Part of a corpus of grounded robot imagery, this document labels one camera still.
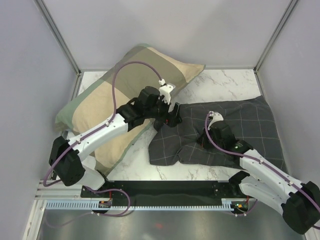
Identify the green beige patchwork pillow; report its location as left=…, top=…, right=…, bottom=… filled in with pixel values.
left=54, top=43, right=206, bottom=177

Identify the dark grey plaid pillowcase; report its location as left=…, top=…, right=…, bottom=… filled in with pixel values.
left=148, top=96, right=288, bottom=172

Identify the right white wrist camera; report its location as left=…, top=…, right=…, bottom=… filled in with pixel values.
left=208, top=111, right=224, bottom=126

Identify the light blue slotted cable duct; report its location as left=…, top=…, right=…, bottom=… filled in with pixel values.
left=46, top=198, right=237, bottom=211

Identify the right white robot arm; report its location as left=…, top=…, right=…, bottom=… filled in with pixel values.
left=198, top=117, right=320, bottom=235

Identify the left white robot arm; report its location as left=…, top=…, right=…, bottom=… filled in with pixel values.
left=49, top=83, right=182, bottom=197

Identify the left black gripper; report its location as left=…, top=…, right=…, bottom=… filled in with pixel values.
left=145, top=95, right=182, bottom=128

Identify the left aluminium frame post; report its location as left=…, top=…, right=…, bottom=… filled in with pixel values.
left=34, top=0, right=81, bottom=76

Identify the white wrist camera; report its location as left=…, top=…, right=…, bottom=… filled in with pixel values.
left=159, top=83, right=176, bottom=105
left=208, top=111, right=224, bottom=126

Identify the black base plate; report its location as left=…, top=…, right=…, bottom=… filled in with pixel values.
left=80, top=180, right=247, bottom=207

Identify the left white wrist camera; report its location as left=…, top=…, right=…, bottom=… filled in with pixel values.
left=159, top=83, right=176, bottom=105

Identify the aluminium frame post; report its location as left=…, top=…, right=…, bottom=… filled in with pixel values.
left=253, top=0, right=300, bottom=74
left=34, top=0, right=81, bottom=76

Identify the right aluminium frame post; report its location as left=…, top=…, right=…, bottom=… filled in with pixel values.
left=253, top=0, right=300, bottom=74

